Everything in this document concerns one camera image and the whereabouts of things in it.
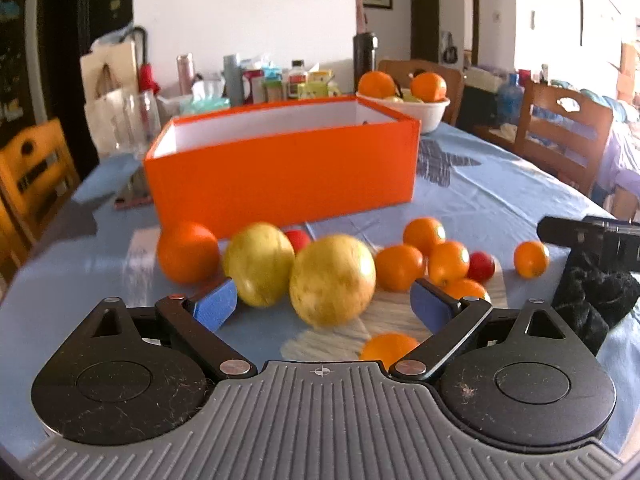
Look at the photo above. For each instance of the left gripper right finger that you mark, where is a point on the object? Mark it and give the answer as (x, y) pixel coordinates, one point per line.
(453, 324)

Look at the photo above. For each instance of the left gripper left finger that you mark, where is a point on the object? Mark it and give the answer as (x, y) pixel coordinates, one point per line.
(192, 323)

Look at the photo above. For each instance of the small tangerine front right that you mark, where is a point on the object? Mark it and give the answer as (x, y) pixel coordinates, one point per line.
(465, 287)

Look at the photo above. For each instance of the small tangerine middle right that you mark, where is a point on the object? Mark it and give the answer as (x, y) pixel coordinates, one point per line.
(449, 261)

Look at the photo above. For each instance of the small red fruit right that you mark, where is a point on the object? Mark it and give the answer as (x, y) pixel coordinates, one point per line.
(482, 267)

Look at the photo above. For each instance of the small red fruit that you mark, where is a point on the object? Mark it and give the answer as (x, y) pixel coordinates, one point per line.
(482, 267)
(299, 239)

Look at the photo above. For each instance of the large orange on table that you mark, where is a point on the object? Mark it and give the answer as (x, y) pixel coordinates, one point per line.
(188, 253)

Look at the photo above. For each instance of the small tangerine near gripper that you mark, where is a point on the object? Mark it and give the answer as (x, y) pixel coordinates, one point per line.
(388, 348)

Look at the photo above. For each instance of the small tangerine middle left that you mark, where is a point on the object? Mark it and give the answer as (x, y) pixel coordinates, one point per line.
(398, 266)

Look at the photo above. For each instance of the yellow pomelo left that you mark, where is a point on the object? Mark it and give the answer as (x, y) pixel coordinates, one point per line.
(259, 260)

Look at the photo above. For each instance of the yellow pomelo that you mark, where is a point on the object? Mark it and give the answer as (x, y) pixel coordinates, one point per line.
(332, 281)
(259, 260)

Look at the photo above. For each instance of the small tangerine far right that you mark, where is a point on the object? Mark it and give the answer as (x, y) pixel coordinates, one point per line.
(531, 259)

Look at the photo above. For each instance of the small tangerine back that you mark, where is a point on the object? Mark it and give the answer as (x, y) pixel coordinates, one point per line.
(424, 234)

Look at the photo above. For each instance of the wooden chair far right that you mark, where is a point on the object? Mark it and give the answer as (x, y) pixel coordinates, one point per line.
(563, 132)

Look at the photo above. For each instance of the yellow pomelo right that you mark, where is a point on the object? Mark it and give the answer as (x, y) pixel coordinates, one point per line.
(332, 281)

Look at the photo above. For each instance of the small red fruit behind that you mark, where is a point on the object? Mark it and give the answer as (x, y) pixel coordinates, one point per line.
(299, 239)

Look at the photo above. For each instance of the orange cardboard box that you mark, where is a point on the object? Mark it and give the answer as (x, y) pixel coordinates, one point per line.
(284, 163)

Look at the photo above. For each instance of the blue water bottle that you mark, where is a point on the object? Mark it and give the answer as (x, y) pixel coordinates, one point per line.
(509, 101)

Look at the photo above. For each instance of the white fruit bowl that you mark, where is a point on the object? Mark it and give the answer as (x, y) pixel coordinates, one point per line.
(428, 114)

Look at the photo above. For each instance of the clear glass jar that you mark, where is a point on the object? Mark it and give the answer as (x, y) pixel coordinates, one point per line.
(137, 123)

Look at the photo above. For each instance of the wooden chair left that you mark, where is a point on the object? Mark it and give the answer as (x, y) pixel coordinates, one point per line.
(38, 177)

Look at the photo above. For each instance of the brown paper bag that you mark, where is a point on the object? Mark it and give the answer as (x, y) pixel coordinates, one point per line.
(107, 73)

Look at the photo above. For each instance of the teal tissue box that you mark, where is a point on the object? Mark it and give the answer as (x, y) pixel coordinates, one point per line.
(207, 96)

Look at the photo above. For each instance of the large orange in bowl right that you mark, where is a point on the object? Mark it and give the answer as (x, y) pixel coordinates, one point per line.
(429, 87)

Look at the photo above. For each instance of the large orange in bowl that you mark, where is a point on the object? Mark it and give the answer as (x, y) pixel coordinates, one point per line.
(429, 87)
(377, 85)

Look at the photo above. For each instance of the red lidded jar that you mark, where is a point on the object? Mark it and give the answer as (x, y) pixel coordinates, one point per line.
(253, 86)

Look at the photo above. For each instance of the grey cylinder can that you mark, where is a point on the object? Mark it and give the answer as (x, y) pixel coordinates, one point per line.
(234, 81)

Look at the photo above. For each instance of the large orange in bowl left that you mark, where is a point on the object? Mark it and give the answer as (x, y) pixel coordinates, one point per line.
(377, 85)

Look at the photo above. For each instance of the pink tumbler bottle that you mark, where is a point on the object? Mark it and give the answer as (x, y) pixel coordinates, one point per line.
(186, 73)

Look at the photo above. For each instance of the dark supplement bottle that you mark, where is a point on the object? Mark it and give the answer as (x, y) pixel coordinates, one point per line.
(296, 76)

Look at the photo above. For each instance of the black thermos bottle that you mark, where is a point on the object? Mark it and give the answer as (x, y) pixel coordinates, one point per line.
(364, 46)

